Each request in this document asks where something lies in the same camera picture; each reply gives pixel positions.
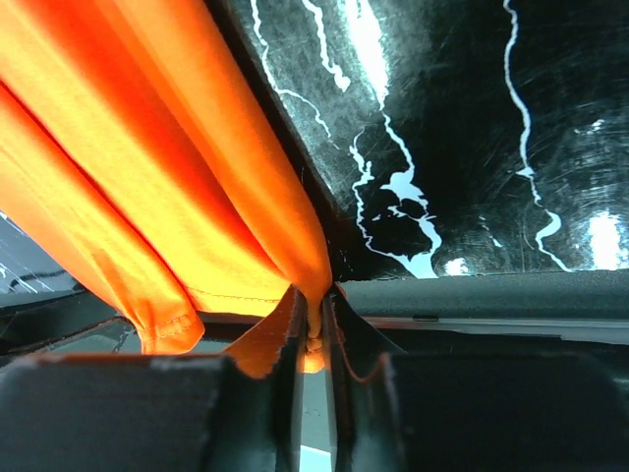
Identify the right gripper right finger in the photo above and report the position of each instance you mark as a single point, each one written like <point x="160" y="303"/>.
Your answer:
<point x="472" y="402"/>

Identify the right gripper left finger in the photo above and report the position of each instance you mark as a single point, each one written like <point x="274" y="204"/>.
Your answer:
<point x="80" y="403"/>

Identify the orange t shirt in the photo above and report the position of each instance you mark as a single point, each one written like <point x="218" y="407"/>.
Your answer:
<point x="135" y="154"/>

